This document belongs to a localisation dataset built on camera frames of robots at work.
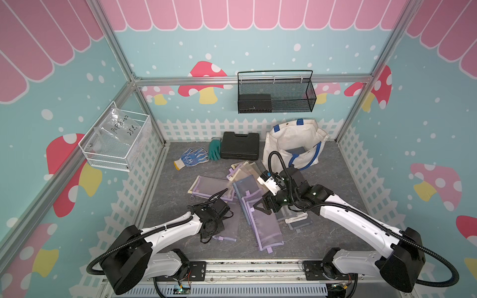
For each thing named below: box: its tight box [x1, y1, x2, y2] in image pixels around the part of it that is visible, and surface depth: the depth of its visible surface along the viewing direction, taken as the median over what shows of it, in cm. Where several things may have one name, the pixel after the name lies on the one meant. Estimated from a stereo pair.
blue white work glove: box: [173, 147, 209, 171], surface depth 114 cm
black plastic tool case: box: [220, 131, 260, 161], surface depth 118 cm
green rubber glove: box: [208, 137, 222, 162], surface depth 115 cm
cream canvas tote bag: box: [262, 119, 330, 173], surface depth 102 cm
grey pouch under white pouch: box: [287, 217, 314, 234], surface depth 88 cm
